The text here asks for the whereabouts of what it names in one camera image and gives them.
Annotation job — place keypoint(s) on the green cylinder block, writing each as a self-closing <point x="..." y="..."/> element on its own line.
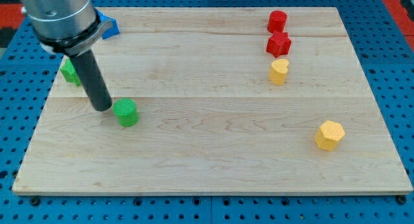
<point x="125" y="112"/>

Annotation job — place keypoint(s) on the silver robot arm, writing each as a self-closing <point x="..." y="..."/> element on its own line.
<point x="70" y="27"/>

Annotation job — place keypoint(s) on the wooden board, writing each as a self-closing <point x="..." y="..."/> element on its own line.
<point x="211" y="123"/>

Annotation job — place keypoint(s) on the yellow heart block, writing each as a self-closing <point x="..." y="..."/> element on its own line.
<point x="278" y="71"/>

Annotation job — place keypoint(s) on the red star block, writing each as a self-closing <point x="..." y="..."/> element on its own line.
<point x="278" y="44"/>

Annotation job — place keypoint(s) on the red cylinder block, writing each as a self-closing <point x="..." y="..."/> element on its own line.
<point x="276" y="21"/>

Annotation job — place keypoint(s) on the blue block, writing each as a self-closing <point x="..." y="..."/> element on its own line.
<point x="110" y="28"/>

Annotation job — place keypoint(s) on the yellow hexagon block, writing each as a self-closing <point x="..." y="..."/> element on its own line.
<point x="328" y="135"/>

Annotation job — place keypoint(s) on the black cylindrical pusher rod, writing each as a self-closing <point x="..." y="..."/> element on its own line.
<point x="92" y="80"/>

